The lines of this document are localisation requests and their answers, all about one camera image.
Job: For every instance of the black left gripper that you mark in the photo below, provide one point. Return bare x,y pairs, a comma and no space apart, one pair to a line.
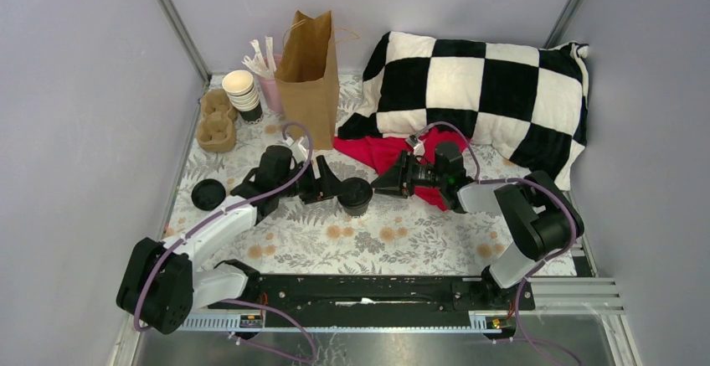
327,186

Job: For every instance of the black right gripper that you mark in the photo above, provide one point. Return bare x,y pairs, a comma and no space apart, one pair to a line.
398,180

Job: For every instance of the black plastic cup lid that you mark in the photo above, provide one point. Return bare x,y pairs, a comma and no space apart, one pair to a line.
358,187

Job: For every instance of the black paper coffee cup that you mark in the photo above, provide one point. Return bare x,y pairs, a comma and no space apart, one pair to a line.
354,206

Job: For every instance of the brown paper bag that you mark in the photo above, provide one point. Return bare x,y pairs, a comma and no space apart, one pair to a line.
307,76

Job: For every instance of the cardboard cup carrier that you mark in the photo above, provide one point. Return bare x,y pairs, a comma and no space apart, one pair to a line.
216,130

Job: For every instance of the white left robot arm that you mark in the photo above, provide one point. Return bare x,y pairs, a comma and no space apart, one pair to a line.
162,282

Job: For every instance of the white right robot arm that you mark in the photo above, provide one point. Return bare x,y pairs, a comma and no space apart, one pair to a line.
538,216

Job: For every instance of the red cloth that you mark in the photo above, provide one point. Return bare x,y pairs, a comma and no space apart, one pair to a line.
381,154

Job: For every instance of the pink cup holder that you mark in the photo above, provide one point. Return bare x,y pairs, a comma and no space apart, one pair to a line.
270,88

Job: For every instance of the stack of black lids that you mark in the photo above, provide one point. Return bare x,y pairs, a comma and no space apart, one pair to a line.
208,194

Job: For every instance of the stack of paper cups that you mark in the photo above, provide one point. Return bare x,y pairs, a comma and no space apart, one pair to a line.
239,85

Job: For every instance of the checkered black white pillow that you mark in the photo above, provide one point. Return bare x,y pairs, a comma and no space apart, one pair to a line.
530,104

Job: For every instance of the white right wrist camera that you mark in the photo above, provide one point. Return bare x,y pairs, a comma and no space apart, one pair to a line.
416,145

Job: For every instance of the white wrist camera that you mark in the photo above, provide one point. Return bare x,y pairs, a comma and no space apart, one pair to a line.
299,147
416,145

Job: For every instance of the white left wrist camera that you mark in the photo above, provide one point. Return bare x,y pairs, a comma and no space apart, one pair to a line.
299,147

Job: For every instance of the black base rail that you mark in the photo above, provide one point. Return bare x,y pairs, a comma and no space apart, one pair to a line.
410,302

